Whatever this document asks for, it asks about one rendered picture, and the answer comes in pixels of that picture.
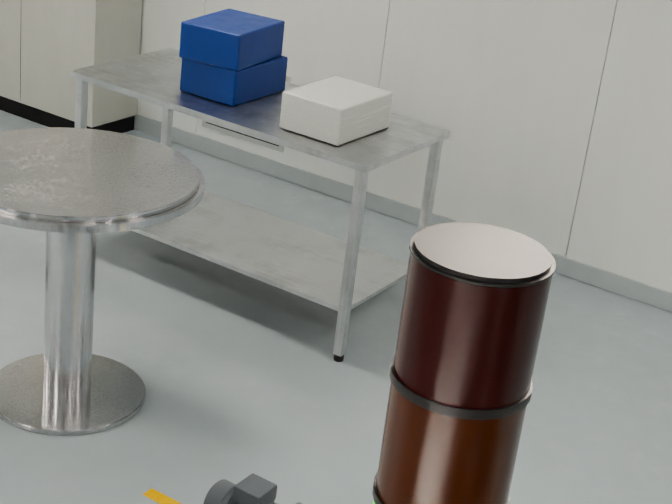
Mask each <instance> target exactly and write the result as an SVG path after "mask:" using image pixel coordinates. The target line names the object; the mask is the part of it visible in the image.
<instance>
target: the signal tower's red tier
mask: <svg viewBox="0 0 672 504"><path fill-rule="evenodd" d="M551 280H552V276H551V277H550V278H549V279H548V280H546V281H544V282H542V283H539V284H536V285H532V286H526V287H518V288H498V287H487V286H479V285H474V284H469V283H464V282H460V281H457V280H454V279H450V278H447V277H445V276H442V275H440V274H437V273H435V272H433V271H431V270H430V269H428V268H426V267H424V266H423V265H422V264H420V263H419V262H418V261H416V259H415V258H414V257H413V256H412V255H411V252H410V254H409V261H408V268H407V274H406V281H405V288H404V295H403V302H402V309H401V315H400V322H399V329H398V336H397V343H396V350H395V356H394V371H395V374H396V375H397V377H398V378H399V380H400V381H401V382H402V383H403V384H404V385H405V386H407V387H408V388H409V389H411V390H412V391H414V392H416V393H417V394H419V395H421V396H423V397H425V398H427V399H430V400H433V401H435V402H438V403H442V404H445V405H449V406H454V407H459V408H467V409H495V408H501V407H506V406H509V405H512V404H514V403H517V402H519V401H520V400H522V399H523V398H524V397H525V396H526V395H527V394H528V392H529V390H530V386H531V381H532V376H533V371H534V366H535V361H536V356H537V351H538V346H539V341H540V336H541V331H542V326H543V321H544V316H545V310H546V305H547V300H548V295H549V290H550V285H551Z"/></svg>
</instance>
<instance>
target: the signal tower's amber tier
mask: <svg viewBox="0 0 672 504"><path fill-rule="evenodd" d="M525 412H526V407H525V408H524V409H522V410H521V411H519V412H518V413H516V414H513V415H511V416H508V417H504V418H499V419H491V420H467V419H460V418H454V417H449V416H445V415H441V414H437V413H435V412H432V411H429V410H426V409H424V408H422V407H420V406H418V405H416V404H414V403H412V402H411V401H409V400H408V399H406V398H405V397H403V396H402V395H401V394H400V393H399V392H398V391H397V390H396V389H395V387H394V386H393V384H392V383H391V384H390V391H389V397H388V404H387V411H386V418H385V425H384V432H383V438H382V445H381V452H380V459H379V466H378V473H377V479H376V488H377V492H378V494H379V496H380V498H381V500H382V501H383V502H384V503H385V504H507V502H508V497H509V492H510V487H511V482H512V477H513V472H514V467H515V462H516V457H517V452H518V447H519V442H520V437H521V432H522V427H523V422H524V417H525Z"/></svg>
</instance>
